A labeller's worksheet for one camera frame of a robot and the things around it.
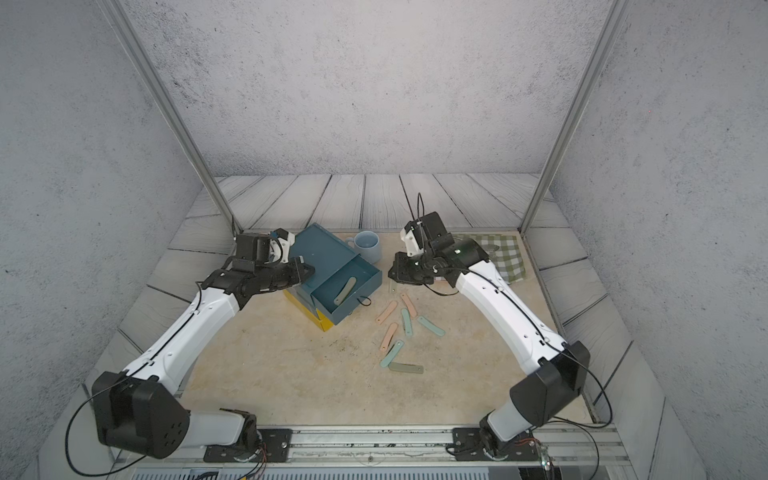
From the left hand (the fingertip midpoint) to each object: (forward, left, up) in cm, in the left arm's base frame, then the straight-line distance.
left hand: (319, 269), depth 81 cm
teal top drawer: (-3, -5, -7) cm, 9 cm away
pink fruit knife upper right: (+2, -25, -22) cm, 33 cm away
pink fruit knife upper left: (-1, -18, -22) cm, 28 cm away
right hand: (-5, -19, +4) cm, 20 cm away
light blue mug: (+26, -11, -18) cm, 33 cm away
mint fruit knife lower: (-14, -19, -23) cm, 33 cm away
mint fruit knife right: (-5, -30, -22) cm, 38 cm away
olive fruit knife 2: (-8, -20, +2) cm, 21 cm away
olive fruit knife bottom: (-18, -23, -23) cm, 37 cm away
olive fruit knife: (-3, -6, -7) cm, 10 cm away
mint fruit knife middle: (-4, -24, -22) cm, 33 cm away
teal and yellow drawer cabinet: (+7, -1, -2) cm, 7 cm away
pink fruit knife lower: (-8, -19, -22) cm, 30 cm away
